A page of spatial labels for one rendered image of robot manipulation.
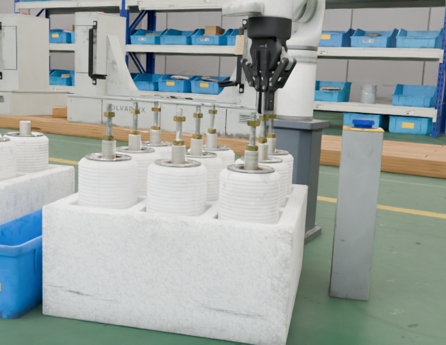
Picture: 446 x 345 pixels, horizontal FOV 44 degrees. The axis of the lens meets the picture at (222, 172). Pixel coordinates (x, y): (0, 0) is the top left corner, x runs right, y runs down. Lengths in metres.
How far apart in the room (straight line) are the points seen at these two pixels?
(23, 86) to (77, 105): 0.63
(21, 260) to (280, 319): 0.41
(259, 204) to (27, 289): 0.40
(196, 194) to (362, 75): 8.62
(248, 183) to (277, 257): 0.11
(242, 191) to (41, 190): 0.50
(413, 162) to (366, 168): 1.75
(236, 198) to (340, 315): 0.30
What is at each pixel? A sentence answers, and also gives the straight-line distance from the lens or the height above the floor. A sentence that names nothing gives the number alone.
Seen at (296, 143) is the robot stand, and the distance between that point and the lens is 1.35.
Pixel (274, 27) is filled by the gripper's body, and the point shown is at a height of 0.48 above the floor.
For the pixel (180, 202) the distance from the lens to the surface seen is 0.85.
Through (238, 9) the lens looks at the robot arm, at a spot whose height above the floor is 0.50.
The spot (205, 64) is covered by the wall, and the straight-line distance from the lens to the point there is 10.54.
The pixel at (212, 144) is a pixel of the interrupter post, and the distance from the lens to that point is 1.10.
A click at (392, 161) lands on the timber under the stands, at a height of 0.05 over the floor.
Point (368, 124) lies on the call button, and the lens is 1.02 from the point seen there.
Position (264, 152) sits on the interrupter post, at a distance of 0.97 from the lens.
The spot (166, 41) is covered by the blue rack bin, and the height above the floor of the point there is 0.83.
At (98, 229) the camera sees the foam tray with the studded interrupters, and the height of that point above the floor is 0.15.
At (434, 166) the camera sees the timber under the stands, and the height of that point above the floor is 0.05.
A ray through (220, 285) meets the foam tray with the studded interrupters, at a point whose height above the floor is 0.09.
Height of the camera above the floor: 0.38
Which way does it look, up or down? 9 degrees down
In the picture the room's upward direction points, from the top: 3 degrees clockwise
